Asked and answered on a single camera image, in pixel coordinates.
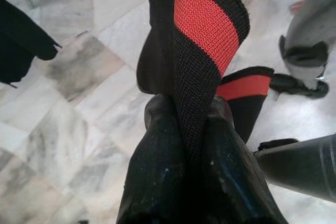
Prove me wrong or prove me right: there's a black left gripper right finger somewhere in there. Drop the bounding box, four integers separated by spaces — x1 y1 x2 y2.
193 97 289 224

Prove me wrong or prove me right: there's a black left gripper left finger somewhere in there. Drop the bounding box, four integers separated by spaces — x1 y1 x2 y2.
115 94 202 224

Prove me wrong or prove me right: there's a grey robot left leg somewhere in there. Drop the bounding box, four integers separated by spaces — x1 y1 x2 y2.
253 132 336 205

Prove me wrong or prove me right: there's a black shirt with green logo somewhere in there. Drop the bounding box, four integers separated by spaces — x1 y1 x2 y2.
0 0 63 89

